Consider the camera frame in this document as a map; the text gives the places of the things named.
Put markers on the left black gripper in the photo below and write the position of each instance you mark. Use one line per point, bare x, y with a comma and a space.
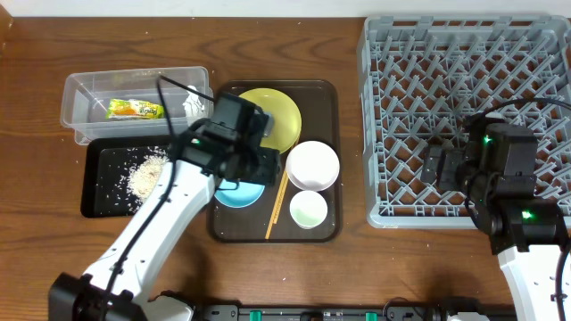
270, 169

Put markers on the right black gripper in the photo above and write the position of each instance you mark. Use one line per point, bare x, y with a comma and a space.
451, 158

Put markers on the light blue bowl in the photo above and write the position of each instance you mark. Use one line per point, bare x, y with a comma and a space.
238, 194

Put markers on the pile of rice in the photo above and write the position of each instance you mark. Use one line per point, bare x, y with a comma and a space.
139, 170

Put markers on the pale green cup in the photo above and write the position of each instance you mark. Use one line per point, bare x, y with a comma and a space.
308, 209

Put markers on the yellow green snack wrapper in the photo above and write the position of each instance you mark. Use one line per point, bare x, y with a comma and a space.
134, 109

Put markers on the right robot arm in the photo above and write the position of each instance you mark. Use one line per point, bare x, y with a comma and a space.
528, 234

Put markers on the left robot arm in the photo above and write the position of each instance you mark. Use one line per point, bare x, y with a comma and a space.
118, 285

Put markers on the grey dishwasher rack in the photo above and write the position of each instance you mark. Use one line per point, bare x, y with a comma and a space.
419, 77

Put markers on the crumpled white tissue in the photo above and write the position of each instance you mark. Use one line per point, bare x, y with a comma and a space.
193, 106

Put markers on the yellow plate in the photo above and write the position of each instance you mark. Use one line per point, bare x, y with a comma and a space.
285, 114

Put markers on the wooden chopsticks pair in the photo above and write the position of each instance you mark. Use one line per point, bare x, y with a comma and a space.
278, 203

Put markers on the clear plastic bin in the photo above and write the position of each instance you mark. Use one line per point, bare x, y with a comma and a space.
86, 98

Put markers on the brown serving tray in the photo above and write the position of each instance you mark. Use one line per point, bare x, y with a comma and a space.
318, 104

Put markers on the black tray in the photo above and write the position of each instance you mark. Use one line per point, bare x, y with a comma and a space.
110, 162

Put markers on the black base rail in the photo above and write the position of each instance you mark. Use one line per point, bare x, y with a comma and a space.
357, 313

